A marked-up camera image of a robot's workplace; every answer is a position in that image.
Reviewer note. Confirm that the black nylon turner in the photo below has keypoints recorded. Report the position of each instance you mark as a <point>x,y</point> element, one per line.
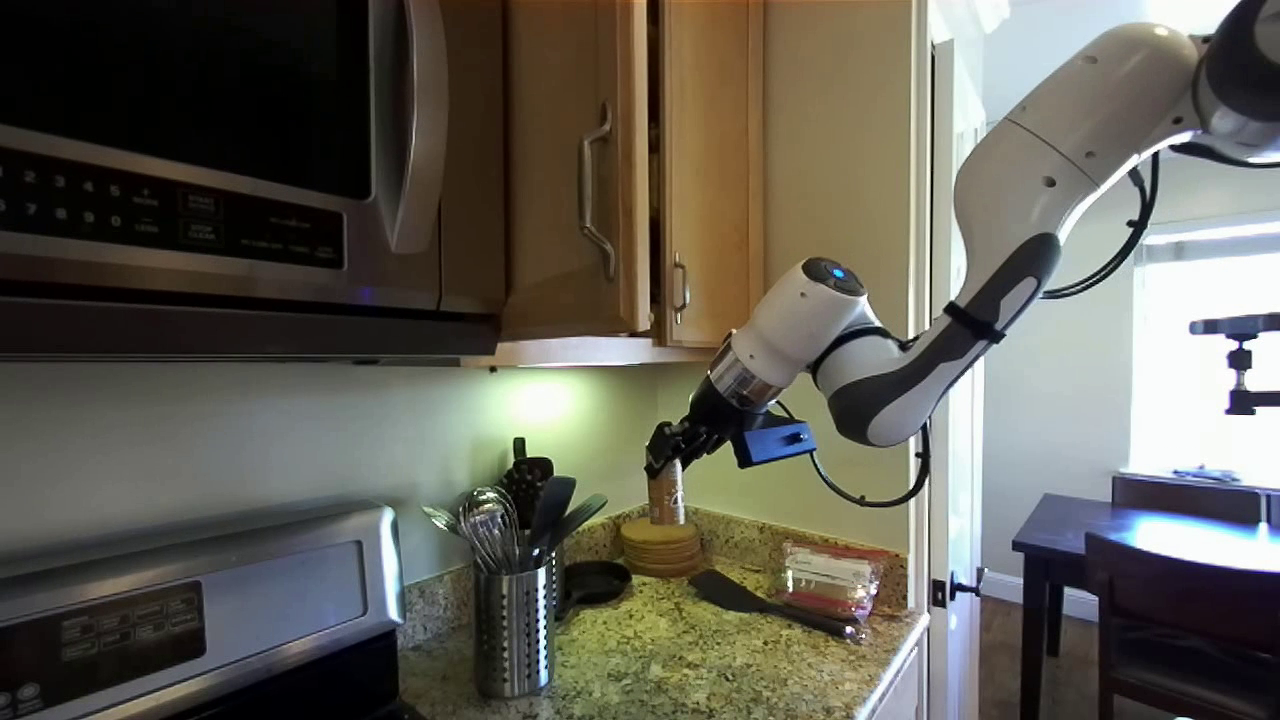
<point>552,513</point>

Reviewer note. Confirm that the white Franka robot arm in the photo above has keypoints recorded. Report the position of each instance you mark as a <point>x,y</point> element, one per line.
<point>1065,144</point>

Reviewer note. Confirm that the small black round dish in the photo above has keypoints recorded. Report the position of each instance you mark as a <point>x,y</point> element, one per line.
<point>597,584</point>

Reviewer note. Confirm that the steel whisk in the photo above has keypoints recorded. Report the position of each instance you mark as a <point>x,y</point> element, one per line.
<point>480,527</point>

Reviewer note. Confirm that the dark wooden dining table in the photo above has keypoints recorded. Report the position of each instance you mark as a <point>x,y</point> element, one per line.
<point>1146,542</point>

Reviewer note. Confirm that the perforated steel utensil holder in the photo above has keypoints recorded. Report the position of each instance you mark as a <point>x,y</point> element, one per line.
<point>514,633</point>
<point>552,582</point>

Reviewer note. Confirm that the black camera stand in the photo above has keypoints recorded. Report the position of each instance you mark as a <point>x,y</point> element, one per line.
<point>1240,361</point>

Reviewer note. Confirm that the dark wooden chair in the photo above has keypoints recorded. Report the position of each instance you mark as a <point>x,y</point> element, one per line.
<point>1186,625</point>
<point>1186,498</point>

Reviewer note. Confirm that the wooden cabinet door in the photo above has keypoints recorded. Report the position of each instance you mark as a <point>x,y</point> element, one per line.
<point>552,161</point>
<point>715,134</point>

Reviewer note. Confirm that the wooden wall cabinet frame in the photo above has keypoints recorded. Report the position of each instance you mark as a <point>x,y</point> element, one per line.
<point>843,134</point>

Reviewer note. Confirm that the white door frame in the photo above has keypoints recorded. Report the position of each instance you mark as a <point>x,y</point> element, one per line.
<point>952,533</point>

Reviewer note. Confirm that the black kitchen utensil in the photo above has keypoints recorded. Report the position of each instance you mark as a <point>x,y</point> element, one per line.
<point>587,520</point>

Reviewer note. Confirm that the black spatula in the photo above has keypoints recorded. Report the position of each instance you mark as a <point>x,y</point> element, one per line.
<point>744,596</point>

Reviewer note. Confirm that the stainless steel microwave oven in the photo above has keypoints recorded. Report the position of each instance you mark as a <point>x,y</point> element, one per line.
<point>200,161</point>

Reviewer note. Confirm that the clear plastic bag red print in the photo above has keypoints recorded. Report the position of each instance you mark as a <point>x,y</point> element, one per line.
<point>833,582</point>

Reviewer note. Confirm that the white base cabinet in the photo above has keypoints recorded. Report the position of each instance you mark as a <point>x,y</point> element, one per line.
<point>903,681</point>

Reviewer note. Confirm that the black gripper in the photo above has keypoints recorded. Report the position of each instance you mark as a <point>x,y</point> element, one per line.
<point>706,424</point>

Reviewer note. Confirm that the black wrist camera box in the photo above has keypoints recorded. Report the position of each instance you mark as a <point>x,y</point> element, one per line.
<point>774,442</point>

